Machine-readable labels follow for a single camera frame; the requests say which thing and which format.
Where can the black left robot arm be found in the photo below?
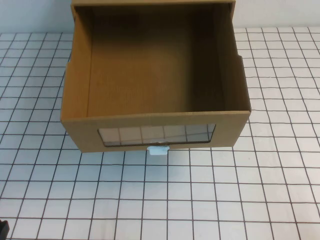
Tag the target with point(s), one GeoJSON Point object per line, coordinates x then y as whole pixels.
{"type": "Point", "coordinates": [4, 231]}

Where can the white grid-pattern tablecloth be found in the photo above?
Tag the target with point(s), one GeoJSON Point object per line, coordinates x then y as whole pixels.
{"type": "Point", "coordinates": [160, 195]}

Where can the brown cardboard shoe box shell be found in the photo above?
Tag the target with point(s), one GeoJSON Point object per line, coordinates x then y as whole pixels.
{"type": "Point", "coordinates": [150, 1]}

